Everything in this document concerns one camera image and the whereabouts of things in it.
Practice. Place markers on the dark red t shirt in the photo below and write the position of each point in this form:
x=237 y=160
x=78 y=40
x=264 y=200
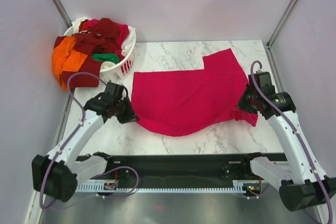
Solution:
x=90 y=66

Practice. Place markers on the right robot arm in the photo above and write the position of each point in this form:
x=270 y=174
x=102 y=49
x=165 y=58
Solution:
x=306 y=183

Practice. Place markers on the magenta t shirt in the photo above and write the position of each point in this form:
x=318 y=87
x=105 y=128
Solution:
x=180 y=103

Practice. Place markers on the right aluminium frame post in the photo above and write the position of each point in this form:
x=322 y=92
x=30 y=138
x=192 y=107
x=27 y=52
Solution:
x=286 y=14

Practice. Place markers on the orange t shirt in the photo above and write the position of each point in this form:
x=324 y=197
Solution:
x=66 y=59

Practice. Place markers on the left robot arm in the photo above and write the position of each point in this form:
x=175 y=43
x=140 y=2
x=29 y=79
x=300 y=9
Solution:
x=58 y=174

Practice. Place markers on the white laundry basket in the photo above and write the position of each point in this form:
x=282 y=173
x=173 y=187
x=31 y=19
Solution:
x=120 y=64

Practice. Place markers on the slotted cable duct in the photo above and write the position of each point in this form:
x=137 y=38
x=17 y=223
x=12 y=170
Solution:
x=236 y=187

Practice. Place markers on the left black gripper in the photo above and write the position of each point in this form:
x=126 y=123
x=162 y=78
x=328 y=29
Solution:
x=130 y=116

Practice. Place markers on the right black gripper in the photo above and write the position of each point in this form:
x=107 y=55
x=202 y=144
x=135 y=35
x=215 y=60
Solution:
x=241 y=104

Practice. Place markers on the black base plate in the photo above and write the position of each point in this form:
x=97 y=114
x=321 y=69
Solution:
x=178 y=170

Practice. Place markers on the green t shirt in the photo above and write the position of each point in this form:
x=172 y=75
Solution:
x=109 y=57

